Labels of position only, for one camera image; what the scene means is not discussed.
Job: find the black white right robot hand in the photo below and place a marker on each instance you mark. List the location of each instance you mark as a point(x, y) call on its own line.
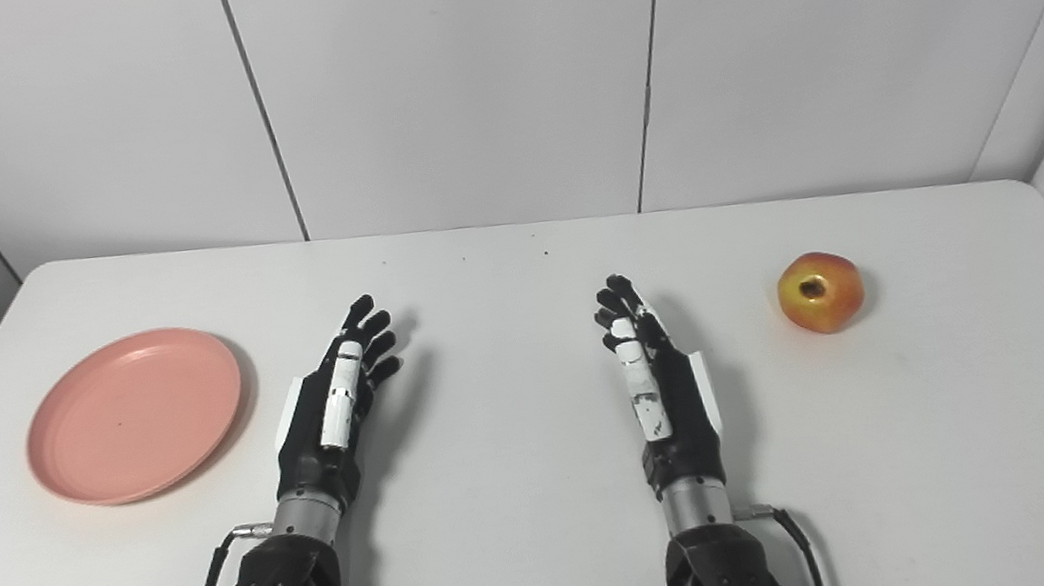
point(684, 413)

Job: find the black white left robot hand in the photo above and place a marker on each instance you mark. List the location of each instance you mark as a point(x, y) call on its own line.
point(310, 442)

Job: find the red yellow apple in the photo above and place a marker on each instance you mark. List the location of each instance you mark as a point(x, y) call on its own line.
point(831, 303)

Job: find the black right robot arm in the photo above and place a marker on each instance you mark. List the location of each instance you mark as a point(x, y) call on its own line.
point(721, 579)

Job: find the pink round plate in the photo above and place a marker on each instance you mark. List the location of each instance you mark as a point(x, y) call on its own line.
point(135, 417)

